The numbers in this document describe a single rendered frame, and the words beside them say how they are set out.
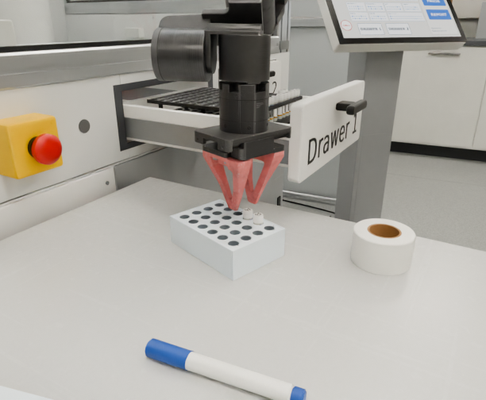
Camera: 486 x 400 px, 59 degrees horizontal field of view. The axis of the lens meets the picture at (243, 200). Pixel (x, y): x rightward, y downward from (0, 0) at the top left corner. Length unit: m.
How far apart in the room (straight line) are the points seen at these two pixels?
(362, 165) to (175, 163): 1.02
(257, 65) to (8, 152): 0.33
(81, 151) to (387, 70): 1.27
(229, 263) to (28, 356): 0.21
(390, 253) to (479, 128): 3.29
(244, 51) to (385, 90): 1.31
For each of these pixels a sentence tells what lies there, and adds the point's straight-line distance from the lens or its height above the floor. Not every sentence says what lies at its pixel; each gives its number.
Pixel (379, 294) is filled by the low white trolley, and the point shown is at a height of 0.76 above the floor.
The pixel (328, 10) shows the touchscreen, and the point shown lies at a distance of 1.56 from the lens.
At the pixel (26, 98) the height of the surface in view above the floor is 0.93.
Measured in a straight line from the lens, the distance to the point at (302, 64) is 2.52.
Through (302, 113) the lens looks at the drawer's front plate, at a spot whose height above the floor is 0.92.
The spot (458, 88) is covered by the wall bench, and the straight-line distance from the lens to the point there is 3.71.
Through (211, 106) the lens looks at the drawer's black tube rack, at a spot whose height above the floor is 0.90.
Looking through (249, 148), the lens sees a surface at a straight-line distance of 0.48.
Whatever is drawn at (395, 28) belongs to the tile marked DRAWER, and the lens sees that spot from 1.65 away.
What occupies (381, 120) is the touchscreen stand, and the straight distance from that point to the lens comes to 1.77.
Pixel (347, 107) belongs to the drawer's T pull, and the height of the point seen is 0.91.
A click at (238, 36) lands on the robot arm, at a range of 0.47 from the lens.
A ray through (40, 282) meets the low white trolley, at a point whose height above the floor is 0.76.
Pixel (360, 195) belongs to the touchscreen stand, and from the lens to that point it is 1.82.
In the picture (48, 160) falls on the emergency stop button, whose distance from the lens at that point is 0.60.
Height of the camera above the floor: 1.03
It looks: 23 degrees down
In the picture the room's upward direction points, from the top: straight up
